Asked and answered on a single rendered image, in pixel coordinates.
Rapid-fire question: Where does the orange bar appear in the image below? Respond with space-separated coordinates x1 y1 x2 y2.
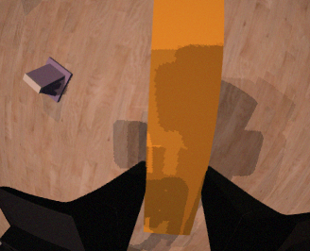
144 0 224 236

